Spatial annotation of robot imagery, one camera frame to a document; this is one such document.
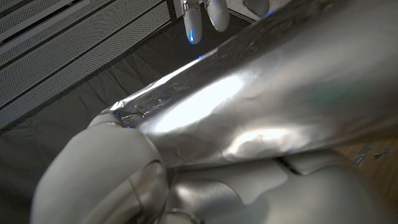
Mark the grey tape outline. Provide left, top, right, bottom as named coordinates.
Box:
left=354, top=142, right=393, bottom=166

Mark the aluminum foil roll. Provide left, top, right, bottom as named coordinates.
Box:
left=107, top=0, right=398, bottom=170

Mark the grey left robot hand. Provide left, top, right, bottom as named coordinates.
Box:
left=29, top=113, right=397, bottom=224

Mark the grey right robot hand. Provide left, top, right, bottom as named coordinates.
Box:
left=180, top=0, right=271, bottom=45

